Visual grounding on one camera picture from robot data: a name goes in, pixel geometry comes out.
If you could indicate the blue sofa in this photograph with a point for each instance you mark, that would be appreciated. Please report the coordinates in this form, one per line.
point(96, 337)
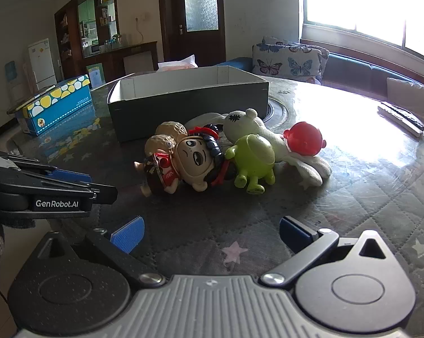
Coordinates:
point(349, 70)

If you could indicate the red round toy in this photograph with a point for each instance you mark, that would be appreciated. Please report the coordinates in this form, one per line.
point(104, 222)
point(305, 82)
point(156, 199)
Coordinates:
point(303, 137)

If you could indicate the round table turntable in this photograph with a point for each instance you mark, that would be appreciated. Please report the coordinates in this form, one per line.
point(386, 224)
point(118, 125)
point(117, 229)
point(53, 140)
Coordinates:
point(277, 111)

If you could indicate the green framed sign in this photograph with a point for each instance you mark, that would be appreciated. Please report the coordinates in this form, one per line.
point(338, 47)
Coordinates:
point(95, 74)

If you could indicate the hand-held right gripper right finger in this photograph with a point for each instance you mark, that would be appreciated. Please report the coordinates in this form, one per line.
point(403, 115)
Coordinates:
point(296, 231)

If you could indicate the wooden door with glass pane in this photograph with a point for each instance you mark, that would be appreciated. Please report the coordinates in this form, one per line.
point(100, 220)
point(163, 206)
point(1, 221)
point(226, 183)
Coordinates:
point(201, 42)

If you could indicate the grey remote control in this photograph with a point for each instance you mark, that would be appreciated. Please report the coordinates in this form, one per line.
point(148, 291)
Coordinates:
point(400, 117)

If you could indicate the microwave oven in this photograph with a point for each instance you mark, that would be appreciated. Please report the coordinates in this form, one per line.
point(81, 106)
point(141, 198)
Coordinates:
point(91, 50)

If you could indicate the pink tissue pack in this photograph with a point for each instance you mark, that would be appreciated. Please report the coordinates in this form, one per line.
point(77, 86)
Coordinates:
point(178, 64)

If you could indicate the blue water jug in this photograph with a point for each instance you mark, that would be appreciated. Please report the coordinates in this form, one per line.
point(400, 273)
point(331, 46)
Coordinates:
point(10, 71)

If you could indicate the big-headed doll figure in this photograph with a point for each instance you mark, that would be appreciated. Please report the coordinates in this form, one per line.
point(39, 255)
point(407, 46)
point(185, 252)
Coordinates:
point(194, 155)

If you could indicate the blue box with pebble print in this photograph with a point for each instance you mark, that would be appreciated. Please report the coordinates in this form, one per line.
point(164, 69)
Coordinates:
point(57, 109)

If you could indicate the white cushion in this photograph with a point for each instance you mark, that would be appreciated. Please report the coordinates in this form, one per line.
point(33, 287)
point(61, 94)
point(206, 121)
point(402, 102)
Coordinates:
point(408, 91)

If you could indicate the white refrigerator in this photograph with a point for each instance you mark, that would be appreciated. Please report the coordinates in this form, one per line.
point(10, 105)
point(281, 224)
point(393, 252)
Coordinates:
point(41, 60)

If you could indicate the tan peanut toy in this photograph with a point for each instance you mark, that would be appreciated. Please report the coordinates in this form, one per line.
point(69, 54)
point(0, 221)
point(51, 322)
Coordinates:
point(169, 129)

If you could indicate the green one-eyed monster toy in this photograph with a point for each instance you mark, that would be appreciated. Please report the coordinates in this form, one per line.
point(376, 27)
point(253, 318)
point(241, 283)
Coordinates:
point(254, 155)

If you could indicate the dark wooden cabinet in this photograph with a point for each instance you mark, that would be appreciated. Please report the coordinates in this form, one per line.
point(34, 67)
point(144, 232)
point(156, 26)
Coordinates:
point(110, 61)

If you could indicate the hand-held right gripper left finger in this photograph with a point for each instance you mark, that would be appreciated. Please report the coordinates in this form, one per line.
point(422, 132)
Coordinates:
point(127, 235)

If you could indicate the grey cardboard box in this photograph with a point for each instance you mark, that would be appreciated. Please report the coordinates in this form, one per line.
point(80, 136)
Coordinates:
point(197, 112)

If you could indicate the white plush bear toy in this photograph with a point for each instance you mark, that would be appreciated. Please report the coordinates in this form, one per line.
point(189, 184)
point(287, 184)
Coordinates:
point(247, 123)

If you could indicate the pale chair back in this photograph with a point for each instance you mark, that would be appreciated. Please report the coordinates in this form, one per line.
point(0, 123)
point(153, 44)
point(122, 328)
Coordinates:
point(138, 64)

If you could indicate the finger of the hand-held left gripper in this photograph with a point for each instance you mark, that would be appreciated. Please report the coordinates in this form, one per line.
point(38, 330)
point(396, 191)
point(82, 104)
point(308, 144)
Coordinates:
point(104, 194)
point(71, 175)

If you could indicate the butterfly print cushion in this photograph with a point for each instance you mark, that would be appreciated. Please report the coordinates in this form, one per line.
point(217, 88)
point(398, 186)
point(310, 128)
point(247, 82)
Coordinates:
point(285, 63)

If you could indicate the window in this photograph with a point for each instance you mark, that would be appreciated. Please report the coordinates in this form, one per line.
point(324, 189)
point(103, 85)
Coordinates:
point(366, 3)

